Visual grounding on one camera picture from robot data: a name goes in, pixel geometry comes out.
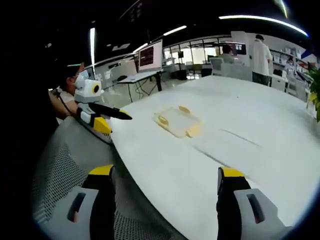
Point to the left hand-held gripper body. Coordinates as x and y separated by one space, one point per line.
86 91

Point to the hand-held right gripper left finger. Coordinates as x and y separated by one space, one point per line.
100 212

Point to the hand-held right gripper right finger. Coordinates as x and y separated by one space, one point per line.
227 212

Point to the person's masked head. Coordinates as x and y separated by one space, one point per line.
71 78

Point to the long ceiling light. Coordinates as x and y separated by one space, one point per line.
175 30
265 21
140 47
92 47

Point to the white desk black legs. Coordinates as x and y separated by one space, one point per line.
140 77

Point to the grey mesh office chair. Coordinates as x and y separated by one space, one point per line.
62 155

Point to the computer monitor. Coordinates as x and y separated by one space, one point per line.
150 58

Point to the clear yellow-clip container lid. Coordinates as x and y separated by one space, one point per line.
178 122

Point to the white office chair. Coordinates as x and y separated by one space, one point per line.
217 67

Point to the green potted plant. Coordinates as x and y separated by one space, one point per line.
315 87

